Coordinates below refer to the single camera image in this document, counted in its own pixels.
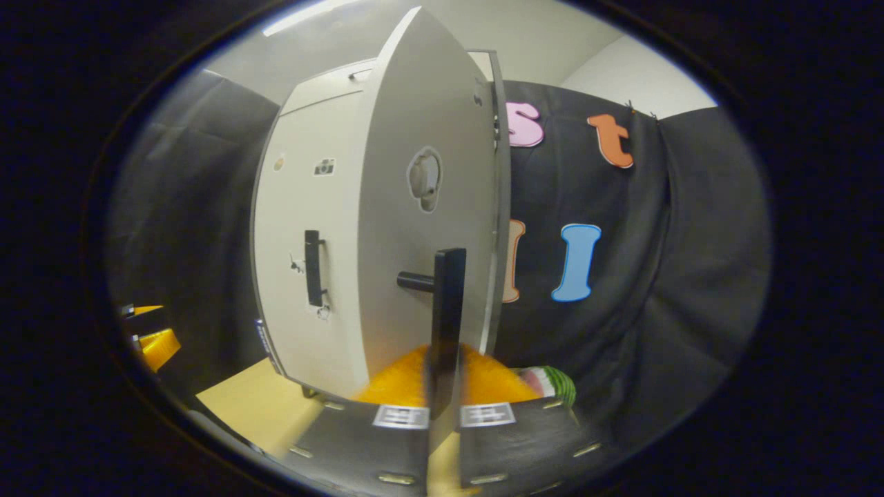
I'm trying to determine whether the watermelon slice toy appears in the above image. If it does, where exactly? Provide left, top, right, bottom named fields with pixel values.
left=515, top=366, right=578, bottom=409

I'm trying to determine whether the black backdrop cloth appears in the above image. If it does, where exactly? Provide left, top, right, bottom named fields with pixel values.
left=104, top=69, right=771, bottom=442

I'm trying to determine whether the beige camera-sticker cabinet door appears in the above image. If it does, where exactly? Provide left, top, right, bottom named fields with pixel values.
left=251, top=88, right=374, bottom=401

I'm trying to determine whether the beige cabinet drawer front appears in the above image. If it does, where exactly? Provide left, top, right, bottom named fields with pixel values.
left=280, top=59, right=382, bottom=115

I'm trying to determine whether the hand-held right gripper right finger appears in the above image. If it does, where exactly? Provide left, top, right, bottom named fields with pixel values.
left=459, top=344, right=617, bottom=495

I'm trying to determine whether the beige cherry-sticker cabinet door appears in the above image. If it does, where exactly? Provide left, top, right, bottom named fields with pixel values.
left=356, top=6, right=501, bottom=429

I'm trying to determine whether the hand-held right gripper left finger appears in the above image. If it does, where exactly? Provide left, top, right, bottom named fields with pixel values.
left=287, top=344, right=433, bottom=496

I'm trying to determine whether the beige double-door shoe cabinet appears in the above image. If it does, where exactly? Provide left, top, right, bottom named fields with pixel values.
left=250, top=48, right=513, bottom=402

